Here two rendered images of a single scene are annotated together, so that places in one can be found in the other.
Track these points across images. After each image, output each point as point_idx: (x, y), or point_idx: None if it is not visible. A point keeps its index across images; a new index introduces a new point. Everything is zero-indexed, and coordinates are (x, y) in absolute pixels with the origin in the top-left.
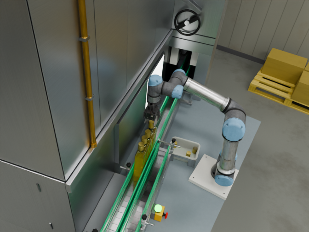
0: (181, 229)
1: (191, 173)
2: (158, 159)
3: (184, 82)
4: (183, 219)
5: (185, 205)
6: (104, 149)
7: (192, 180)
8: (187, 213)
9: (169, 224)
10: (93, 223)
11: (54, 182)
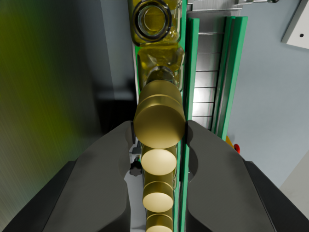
0: (263, 149)
1: (298, 21)
2: (200, 54)
3: None
4: (266, 135)
5: (271, 109)
6: None
7: (296, 46)
8: (274, 121)
9: (240, 149)
10: (131, 217)
11: None
